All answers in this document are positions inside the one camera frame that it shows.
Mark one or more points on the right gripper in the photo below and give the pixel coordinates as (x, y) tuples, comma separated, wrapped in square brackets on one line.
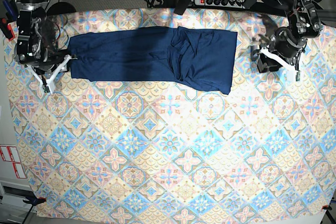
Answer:
[(52, 64)]

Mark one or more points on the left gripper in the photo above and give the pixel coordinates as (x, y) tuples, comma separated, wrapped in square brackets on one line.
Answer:
[(285, 48)]

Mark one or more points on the blue long-sleeve T-shirt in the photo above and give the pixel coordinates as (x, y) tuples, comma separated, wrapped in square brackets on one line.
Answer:
[(202, 59)]

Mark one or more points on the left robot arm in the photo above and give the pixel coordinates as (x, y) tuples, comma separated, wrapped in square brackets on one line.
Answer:
[(303, 20)]

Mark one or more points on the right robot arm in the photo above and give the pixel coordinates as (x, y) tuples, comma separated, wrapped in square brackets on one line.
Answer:
[(36, 44)]

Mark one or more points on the blue orange clamp upper left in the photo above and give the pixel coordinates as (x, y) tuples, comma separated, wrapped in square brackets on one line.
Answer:
[(12, 14)]

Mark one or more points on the black round base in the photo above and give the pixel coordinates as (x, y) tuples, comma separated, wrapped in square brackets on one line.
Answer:
[(60, 8)]

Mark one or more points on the red white labels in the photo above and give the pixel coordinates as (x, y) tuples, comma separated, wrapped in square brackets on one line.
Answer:
[(11, 165)]

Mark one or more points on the patterned tile tablecloth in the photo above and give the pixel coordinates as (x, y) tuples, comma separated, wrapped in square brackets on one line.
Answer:
[(159, 152)]

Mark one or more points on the white power strip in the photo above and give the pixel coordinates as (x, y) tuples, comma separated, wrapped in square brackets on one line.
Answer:
[(220, 3)]

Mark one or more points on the black orange clamp lower left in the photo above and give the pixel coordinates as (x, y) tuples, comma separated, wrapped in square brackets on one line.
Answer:
[(34, 201)]

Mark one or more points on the black orange clamp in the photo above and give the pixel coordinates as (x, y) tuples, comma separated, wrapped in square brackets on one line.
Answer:
[(34, 201), (326, 208)]

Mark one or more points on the black orange clamp lower right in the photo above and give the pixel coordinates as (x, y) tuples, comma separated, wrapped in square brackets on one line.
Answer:
[(326, 208)]

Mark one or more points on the black mount post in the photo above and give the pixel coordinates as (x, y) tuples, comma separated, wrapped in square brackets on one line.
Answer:
[(181, 6)]

